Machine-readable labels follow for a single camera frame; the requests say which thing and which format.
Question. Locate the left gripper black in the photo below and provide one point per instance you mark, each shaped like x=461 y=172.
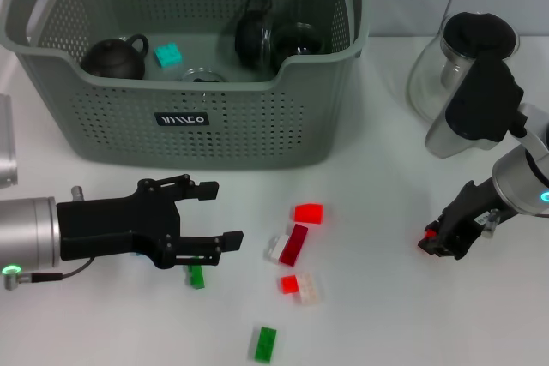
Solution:
x=107 y=224

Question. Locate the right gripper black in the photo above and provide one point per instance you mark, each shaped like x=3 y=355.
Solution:
x=467 y=216

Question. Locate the tiny bright red block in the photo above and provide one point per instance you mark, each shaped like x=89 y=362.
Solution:
x=425 y=236

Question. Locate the small green building block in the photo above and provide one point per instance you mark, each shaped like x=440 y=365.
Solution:
x=197 y=277

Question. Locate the long dark red block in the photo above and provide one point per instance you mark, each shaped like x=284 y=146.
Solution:
x=293 y=246

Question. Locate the small square red block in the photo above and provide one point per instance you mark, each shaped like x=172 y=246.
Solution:
x=290 y=284

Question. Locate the translucent pale building block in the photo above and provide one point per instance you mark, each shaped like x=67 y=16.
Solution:
x=309 y=291

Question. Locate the long green building block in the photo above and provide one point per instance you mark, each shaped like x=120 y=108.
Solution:
x=265 y=343

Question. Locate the glass teacup with black base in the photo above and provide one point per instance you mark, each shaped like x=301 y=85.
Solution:
x=249 y=36
x=298 y=44
x=201 y=72

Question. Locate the teal square building block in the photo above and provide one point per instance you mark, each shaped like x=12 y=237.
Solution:
x=168 y=55

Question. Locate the grey perforated plastic storage bin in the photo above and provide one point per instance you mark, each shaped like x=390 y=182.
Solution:
x=171 y=143

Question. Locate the dark brown clay teapot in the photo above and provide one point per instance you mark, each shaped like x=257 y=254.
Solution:
x=113 y=59

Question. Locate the glass teapot with black lid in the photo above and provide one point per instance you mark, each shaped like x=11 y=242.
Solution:
x=476 y=29

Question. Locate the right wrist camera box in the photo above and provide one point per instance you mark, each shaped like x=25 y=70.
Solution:
x=480 y=100

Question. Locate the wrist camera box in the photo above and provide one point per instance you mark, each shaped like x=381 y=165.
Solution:
x=480 y=100
x=6 y=143

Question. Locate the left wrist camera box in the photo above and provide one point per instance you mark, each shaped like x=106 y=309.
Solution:
x=6 y=143

